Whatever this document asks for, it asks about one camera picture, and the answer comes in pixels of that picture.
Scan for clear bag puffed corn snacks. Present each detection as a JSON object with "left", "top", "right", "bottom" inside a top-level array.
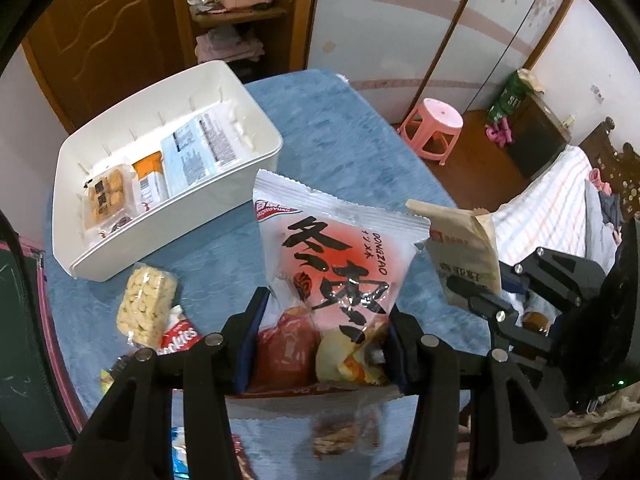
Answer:
[{"left": 116, "top": 263, "right": 178, "bottom": 349}]

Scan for dark wooden bedside cabinet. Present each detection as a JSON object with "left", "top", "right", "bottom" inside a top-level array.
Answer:
[{"left": 506, "top": 93, "right": 570, "bottom": 181}]

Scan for light blue snack packet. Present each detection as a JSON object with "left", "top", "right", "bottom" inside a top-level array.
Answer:
[{"left": 160, "top": 105, "right": 252, "bottom": 197}]

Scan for white striped bed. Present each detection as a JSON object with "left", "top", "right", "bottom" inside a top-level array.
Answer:
[{"left": 491, "top": 145, "right": 618, "bottom": 271}]

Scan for white plastic storage bin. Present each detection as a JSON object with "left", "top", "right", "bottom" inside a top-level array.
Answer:
[{"left": 51, "top": 61, "right": 283, "bottom": 282}]

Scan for brown wooden door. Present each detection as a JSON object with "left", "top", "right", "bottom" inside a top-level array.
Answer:
[{"left": 22, "top": 0, "right": 184, "bottom": 132}]

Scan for blue plush table cover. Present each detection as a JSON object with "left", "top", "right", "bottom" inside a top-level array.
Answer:
[{"left": 43, "top": 68, "right": 492, "bottom": 480}]

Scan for blue white snack packet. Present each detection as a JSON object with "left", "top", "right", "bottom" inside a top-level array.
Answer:
[{"left": 171, "top": 427, "right": 190, "bottom": 480}]

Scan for red white jujube snack bag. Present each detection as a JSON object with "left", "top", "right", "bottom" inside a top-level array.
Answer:
[{"left": 232, "top": 170, "right": 430, "bottom": 479}]

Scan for green bag on cabinet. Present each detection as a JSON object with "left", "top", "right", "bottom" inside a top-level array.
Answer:
[{"left": 487, "top": 68, "right": 532, "bottom": 125}]

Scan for beige paper snack bag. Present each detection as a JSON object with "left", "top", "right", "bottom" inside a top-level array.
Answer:
[{"left": 406, "top": 200, "right": 501, "bottom": 310}]

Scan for red cookies milk flavour bag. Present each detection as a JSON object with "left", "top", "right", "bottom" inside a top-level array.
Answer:
[{"left": 157, "top": 304, "right": 202, "bottom": 356}]

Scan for folded pink cloth stack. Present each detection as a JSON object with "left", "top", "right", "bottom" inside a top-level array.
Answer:
[{"left": 194, "top": 25, "right": 265, "bottom": 64}]

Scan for wooden corner shelf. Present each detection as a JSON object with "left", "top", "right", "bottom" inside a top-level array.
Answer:
[{"left": 172, "top": 0, "right": 317, "bottom": 77}]

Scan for orange white snack packet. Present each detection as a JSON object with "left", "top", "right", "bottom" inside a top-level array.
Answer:
[{"left": 134, "top": 151, "right": 169, "bottom": 211}]

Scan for green yellow snack packet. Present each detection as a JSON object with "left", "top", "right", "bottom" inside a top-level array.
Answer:
[{"left": 100, "top": 354, "right": 130, "bottom": 394}]

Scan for pink plastic stool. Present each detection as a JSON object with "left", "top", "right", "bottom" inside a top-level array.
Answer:
[{"left": 398, "top": 98, "right": 464, "bottom": 166}]

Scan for green chalkboard pink frame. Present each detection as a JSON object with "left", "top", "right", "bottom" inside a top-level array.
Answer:
[{"left": 1, "top": 238, "right": 87, "bottom": 467}]

